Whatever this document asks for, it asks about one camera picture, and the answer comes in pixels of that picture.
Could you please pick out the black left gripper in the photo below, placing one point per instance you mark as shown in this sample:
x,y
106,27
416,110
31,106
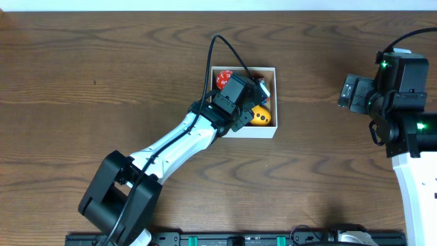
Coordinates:
x,y
259,90

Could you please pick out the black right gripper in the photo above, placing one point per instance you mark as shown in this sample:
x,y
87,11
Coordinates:
x,y
346,91

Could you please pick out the orange rubber duck toy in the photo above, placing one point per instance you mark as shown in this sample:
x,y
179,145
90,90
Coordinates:
x,y
262,116

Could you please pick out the red polyhedral die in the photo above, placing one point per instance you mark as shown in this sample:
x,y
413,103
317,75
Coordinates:
x,y
223,78

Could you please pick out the red grey toy truck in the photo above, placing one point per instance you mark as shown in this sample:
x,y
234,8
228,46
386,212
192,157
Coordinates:
x,y
263,80

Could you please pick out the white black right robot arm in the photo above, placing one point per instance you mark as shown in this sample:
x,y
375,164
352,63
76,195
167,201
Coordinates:
x,y
409,138

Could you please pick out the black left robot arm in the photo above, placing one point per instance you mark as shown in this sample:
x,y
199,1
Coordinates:
x,y
123,194

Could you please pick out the white cardboard box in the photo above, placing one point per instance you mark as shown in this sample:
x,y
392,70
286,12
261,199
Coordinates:
x,y
269,75

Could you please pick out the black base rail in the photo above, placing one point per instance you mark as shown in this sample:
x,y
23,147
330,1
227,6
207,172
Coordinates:
x,y
338,234

